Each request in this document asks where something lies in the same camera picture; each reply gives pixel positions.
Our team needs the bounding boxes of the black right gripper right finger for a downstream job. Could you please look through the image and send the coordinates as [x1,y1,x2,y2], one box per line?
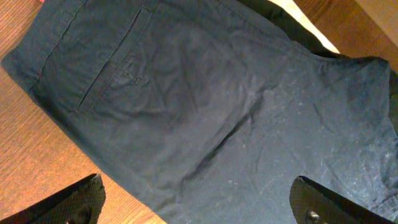
[289,175,393,224]

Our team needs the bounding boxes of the dark blue shorts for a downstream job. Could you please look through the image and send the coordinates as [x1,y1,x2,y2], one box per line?
[2,0,397,223]

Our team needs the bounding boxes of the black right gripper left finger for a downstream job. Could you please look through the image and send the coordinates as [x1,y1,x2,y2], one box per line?
[1,174,106,224]

